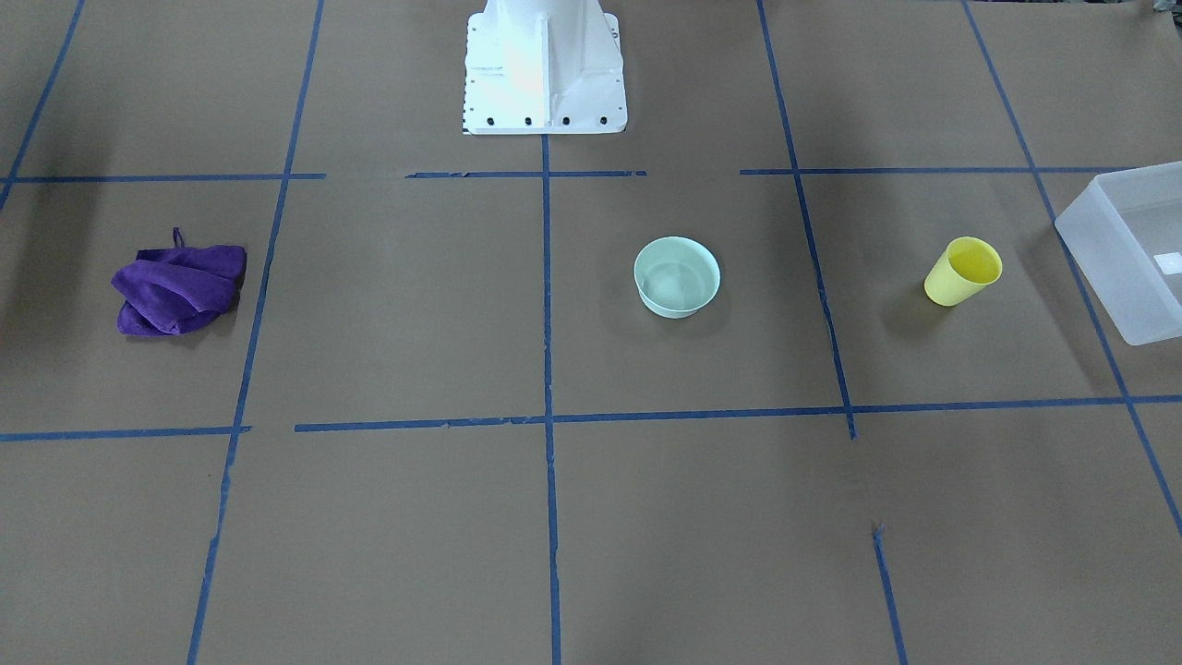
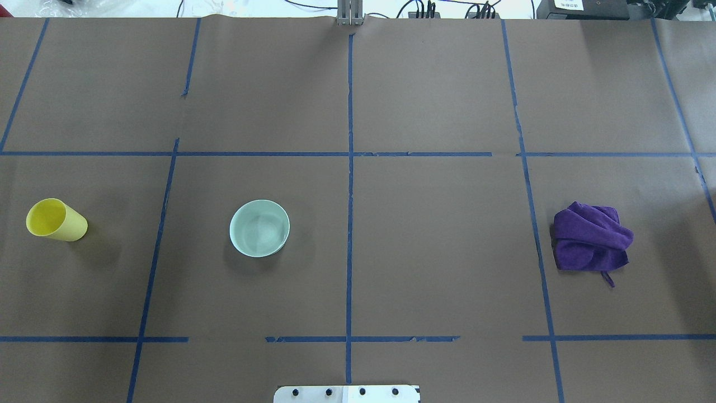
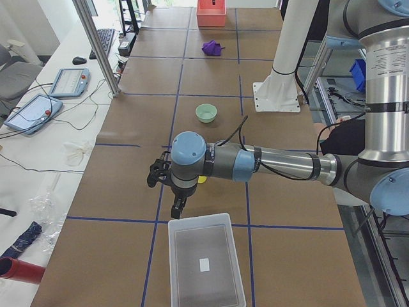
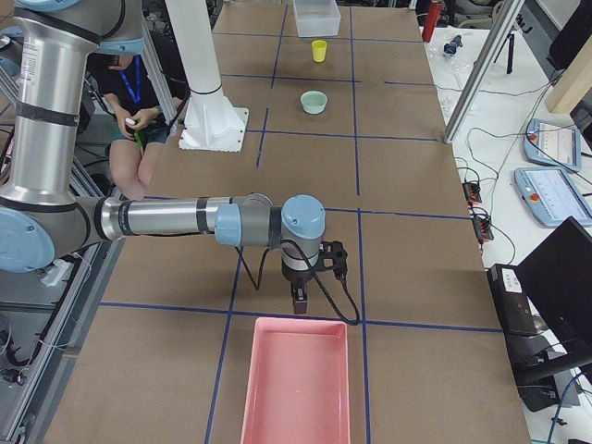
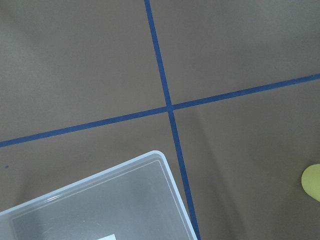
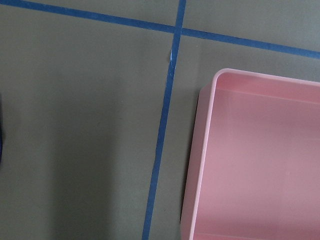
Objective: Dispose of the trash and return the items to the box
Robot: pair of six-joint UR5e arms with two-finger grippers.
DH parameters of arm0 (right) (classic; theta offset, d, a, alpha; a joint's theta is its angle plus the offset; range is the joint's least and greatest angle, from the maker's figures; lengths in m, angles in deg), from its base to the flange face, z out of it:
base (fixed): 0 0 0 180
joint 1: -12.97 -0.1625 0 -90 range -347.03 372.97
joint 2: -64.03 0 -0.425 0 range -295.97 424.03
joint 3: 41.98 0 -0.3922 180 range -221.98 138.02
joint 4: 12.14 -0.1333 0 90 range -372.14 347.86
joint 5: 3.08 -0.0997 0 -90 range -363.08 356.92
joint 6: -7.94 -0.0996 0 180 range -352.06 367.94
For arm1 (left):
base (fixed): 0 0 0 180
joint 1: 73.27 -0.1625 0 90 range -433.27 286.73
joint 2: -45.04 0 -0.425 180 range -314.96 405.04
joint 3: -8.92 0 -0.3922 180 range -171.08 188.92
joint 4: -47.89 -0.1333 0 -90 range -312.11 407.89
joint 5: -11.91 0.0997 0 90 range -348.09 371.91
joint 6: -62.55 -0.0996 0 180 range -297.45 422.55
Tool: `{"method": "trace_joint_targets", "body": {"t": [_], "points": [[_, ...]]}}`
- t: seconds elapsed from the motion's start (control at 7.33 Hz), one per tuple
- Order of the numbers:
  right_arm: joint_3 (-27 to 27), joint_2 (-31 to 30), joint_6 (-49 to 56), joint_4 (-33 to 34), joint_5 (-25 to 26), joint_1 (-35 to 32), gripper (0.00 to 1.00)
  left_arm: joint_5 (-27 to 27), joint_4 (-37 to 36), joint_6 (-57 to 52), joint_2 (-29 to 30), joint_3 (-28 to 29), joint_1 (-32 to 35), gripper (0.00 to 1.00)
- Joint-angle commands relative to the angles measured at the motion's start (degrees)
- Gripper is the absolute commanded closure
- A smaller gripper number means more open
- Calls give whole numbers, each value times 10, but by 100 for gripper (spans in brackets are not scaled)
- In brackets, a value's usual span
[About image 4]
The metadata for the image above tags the red cylinder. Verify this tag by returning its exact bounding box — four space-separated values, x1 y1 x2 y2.
422 0 442 43

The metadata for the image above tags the far teach pendant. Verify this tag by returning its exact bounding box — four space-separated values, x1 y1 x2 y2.
524 118 582 173

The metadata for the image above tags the black computer box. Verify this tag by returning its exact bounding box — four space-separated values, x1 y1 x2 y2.
487 264 537 337

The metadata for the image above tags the clear plastic storage box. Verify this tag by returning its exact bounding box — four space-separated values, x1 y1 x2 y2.
292 0 341 37

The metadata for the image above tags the white camera pedestal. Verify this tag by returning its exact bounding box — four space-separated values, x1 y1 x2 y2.
166 0 249 153

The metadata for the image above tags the green grabber tool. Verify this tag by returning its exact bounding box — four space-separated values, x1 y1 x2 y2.
133 130 145 148

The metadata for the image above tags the black monitor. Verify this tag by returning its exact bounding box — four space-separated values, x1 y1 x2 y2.
515 216 591 346

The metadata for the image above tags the yellow plastic cup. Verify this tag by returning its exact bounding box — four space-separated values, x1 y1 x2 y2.
311 40 327 63

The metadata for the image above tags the pink plastic tray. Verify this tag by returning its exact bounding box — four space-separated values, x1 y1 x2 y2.
240 317 351 443

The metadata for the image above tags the mint green bowl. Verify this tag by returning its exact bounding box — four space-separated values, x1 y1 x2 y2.
300 91 328 115

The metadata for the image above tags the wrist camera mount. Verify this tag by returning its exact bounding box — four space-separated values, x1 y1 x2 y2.
315 240 348 280

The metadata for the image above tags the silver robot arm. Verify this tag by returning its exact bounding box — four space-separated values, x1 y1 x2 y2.
1 1 326 315

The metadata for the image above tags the teach pendant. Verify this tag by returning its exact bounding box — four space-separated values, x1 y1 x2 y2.
524 118 582 173
513 166 591 228

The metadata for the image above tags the near teach pendant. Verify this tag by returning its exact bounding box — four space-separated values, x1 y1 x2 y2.
513 166 591 228

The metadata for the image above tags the aluminium frame post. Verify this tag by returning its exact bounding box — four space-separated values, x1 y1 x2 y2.
443 0 525 144

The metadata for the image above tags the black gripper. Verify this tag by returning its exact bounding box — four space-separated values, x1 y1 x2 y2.
281 253 313 315

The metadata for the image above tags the seated person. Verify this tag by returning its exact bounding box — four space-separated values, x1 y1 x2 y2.
87 53 168 200

